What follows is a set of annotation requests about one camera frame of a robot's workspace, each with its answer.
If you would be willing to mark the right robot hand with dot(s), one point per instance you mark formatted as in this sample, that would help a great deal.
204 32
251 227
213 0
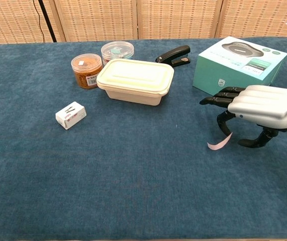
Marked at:
264 105

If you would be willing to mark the pink paper slip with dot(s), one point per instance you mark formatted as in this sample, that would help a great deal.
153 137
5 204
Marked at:
217 146

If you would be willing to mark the cream lidded food container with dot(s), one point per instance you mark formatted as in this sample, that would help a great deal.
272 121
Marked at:
133 75

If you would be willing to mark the small white clip box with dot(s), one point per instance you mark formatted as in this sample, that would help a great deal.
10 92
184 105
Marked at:
70 118

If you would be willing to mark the teal product carton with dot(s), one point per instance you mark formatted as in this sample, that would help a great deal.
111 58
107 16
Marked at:
223 72

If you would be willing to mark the black stapler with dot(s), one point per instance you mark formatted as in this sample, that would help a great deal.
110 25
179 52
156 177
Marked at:
173 54

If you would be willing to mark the blue table cloth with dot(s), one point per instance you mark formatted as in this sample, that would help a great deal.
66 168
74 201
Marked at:
143 175

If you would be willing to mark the clear jar of binder clips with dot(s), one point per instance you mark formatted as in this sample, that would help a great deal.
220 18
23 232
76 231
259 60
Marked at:
116 49

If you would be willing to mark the clear jar of rubber bands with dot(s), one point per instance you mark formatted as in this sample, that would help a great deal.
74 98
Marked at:
85 72

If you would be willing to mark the black tripod stand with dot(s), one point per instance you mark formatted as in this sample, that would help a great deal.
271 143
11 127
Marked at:
47 21

